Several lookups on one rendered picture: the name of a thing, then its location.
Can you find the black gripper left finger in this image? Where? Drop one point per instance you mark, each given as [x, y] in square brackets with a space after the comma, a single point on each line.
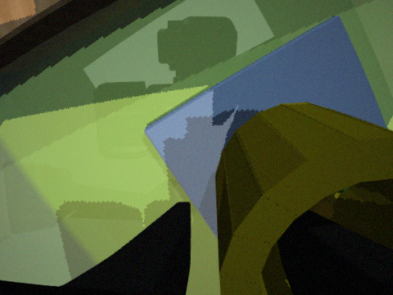
[155, 262]

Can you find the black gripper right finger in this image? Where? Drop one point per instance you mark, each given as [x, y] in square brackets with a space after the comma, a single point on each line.
[321, 257]

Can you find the brown wooden bar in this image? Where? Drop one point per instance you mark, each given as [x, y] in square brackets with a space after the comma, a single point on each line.
[26, 24]

